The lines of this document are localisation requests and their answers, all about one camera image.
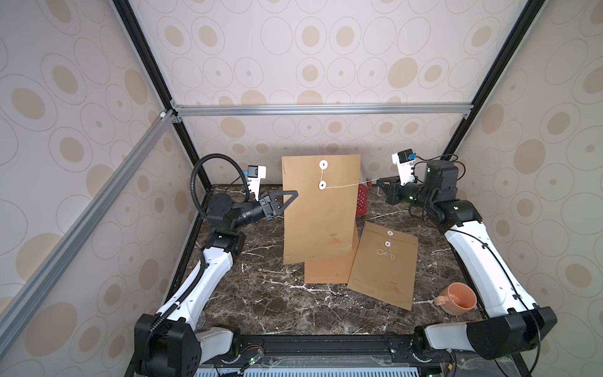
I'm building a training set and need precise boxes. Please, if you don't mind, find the brown file envelope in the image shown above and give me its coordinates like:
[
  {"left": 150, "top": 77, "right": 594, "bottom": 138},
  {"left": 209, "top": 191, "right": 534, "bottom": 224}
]
[
  {"left": 304, "top": 226, "right": 360, "bottom": 284},
  {"left": 282, "top": 155, "right": 361, "bottom": 265},
  {"left": 347, "top": 221, "right": 419, "bottom": 311}
]

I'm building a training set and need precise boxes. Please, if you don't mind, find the white envelope string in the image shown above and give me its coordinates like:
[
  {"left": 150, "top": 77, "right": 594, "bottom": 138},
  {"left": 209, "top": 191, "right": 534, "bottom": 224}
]
[{"left": 318, "top": 159, "right": 380, "bottom": 191}]

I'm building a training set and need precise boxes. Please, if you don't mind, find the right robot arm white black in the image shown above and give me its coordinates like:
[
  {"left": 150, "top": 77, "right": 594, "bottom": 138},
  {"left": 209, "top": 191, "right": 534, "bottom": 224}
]
[{"left": 377, "top": 150, "right": 557, "bottom": 360}]

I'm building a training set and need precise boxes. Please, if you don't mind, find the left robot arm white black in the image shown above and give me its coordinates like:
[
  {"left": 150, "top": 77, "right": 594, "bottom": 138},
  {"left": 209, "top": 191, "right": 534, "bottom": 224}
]
[{"left": 133, "top": 191, "right": 298, "bottom": 376}]

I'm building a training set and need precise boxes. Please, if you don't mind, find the red toaster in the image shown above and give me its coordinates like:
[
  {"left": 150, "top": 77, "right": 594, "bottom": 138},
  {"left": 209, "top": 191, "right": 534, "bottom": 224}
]
[{"left": 356, "top": 181, "right": 372, "bottom": 217}]

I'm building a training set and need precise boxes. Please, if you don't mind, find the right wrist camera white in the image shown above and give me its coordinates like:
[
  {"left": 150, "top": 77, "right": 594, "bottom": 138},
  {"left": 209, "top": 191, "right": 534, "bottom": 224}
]
[{"left": 392, "top": 149, "right": 416, "bottom": 186}]

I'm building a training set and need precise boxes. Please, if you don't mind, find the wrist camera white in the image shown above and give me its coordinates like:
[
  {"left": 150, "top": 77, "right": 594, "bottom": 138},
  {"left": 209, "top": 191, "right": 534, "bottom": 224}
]
[
  {"left": 247, "top": 165, "right": 266, "bottom": 201},
  {"left": 392, "top": 149, "right": 416, "bottom": 186}
]

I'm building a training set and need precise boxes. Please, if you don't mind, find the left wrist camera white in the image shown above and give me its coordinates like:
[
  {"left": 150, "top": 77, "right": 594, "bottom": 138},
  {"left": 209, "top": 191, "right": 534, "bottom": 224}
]
[{"left": 247, "top": 165, "right": 266, "bottom": 201}]

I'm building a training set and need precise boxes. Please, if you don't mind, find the black corrugated cable hose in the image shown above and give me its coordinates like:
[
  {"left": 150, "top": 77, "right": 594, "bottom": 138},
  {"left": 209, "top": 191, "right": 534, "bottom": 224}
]
[{"left": 190, "top": 153, "right": 251, "bottom": 222}]

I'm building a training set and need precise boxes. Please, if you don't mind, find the horizontal aluminium rail back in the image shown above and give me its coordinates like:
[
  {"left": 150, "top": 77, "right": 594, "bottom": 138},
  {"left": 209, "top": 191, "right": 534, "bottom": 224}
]
[{"left": 174, "top": 102, "right": 474, "bottom": 117}]

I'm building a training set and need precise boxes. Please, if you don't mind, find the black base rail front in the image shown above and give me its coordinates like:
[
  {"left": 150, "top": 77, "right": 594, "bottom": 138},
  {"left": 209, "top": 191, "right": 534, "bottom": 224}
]
[{"left": 124, "top": 333, "right": 532, "bottom": 377}]

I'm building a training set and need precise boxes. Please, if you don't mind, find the diagonal aluminium rail left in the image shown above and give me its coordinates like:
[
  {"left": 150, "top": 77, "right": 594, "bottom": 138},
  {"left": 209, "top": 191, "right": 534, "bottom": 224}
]
[{"left": 1, "top": 109, "right": 176, "bottom": 358}]

